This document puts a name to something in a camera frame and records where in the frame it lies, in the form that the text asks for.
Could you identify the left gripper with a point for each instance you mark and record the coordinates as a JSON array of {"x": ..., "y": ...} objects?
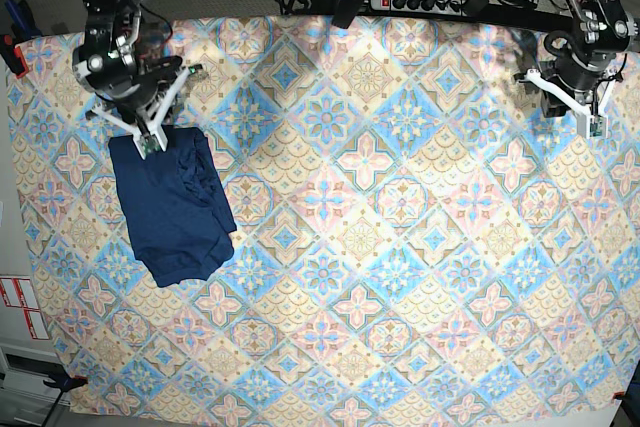
[{"x": 570, "y": 85}]

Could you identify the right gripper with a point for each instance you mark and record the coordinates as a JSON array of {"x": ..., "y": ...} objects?
[{"x": 136, "y": 95}]

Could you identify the blue long-sleeve T-shirt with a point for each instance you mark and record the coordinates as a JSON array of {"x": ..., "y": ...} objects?
[{"x": 178, "y": 217}]

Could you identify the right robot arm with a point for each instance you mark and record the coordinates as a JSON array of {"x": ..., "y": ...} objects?
[{"x": 114, "y": 28}]

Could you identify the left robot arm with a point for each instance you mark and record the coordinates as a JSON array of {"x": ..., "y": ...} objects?
[{"x": 599, "y": 26}]

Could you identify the blue orange clamp upper left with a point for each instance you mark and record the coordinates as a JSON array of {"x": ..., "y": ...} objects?
[{"x": 23, "y": 28}]

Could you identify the white power strip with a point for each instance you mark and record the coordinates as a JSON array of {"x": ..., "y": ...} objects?
[{"x": 443, "y": 7}]

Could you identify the patterned tile tablecloth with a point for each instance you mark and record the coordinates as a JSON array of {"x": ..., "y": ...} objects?
[{"x": 416, "y": 244}]

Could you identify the red white labels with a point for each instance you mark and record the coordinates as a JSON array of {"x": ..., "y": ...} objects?
[{"x": 18, "y": 293}]

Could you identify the black orange clamp lower left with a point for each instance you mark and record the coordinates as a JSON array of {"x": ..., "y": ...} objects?
[{"x": 64, "y": 383}]

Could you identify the black orange clamp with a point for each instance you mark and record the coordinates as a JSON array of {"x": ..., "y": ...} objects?
[
  {"x": 64, "y": 383},
  {"x": 631, "y": 396}
]

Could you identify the black orange clamp lower right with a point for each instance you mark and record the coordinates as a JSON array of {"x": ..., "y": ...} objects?
[{"x": 631, "y": 396}]

